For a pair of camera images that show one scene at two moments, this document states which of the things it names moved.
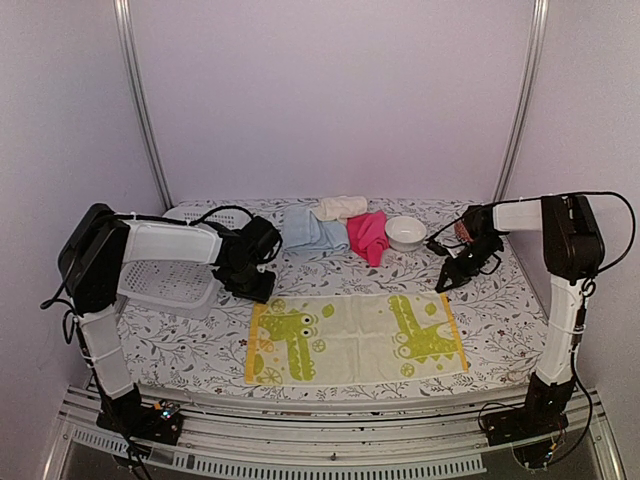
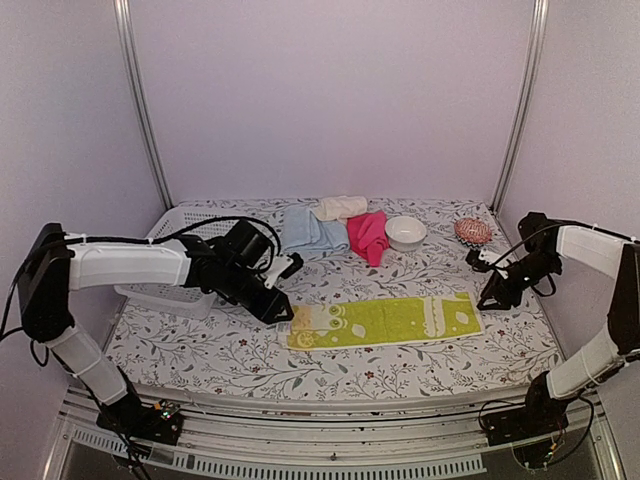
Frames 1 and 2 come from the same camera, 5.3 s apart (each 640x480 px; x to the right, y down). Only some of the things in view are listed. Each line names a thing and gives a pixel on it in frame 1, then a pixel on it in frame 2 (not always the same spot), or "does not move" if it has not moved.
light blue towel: x=303 y=231 does not move
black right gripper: x=458 y=275 → x=498 y=287
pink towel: x=368 y=236 does not move
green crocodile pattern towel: x=353 y=338 does not move
